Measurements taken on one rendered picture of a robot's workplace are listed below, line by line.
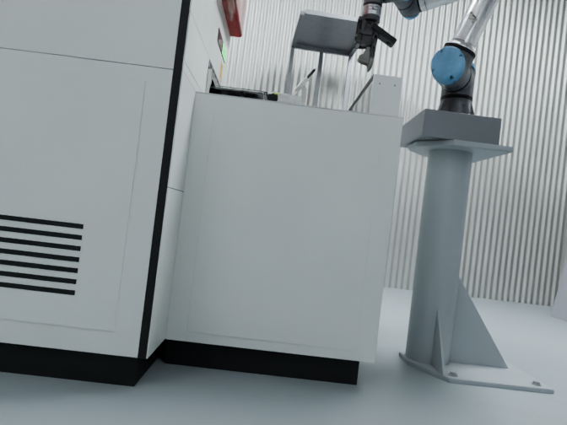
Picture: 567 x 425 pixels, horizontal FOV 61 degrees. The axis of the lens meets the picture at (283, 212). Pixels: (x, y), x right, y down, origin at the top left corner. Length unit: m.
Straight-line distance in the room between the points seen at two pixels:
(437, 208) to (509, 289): 2.88
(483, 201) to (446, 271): 2.72
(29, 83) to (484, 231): 3.84
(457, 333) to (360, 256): 0.65
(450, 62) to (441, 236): 0.61
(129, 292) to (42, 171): 0.38
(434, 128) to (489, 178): 2.82
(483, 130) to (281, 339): 1.00
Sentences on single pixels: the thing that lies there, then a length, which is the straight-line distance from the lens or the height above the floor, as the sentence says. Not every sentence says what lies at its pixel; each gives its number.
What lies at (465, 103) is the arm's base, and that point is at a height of 0.98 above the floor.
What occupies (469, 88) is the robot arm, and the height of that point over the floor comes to 1.04.
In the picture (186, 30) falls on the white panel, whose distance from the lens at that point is 1.33.
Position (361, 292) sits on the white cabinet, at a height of 0.29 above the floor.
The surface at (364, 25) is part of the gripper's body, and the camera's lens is 2.05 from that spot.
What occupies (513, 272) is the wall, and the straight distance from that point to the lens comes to 4.66.
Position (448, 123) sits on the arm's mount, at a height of 0.87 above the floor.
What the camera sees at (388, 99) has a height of 0.89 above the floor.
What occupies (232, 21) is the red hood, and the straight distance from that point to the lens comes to 2.03.
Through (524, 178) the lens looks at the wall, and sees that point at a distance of 4.69.
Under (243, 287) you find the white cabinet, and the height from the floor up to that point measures 0.26.
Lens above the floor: 0.47
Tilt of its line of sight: 1 degrees up
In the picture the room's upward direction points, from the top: 7 degrees clockwise
